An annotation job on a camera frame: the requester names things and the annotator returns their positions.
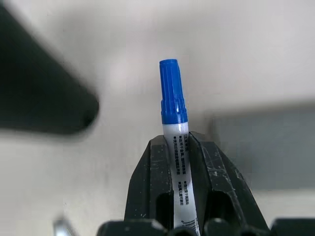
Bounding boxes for grey open glasses case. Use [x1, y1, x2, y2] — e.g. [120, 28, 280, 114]
[211, 102, 315, 190]

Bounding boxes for black cylindrical object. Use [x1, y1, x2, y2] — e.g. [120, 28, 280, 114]
[0, 4, 100, 136]

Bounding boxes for white marker with blue cap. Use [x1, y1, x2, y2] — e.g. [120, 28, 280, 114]
[158, 58, 198, 230]

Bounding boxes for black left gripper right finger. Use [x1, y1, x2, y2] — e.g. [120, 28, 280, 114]
[188, 131, 270, 233]

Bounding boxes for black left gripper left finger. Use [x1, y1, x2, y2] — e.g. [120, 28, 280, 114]
[125, 136, 176, 236]

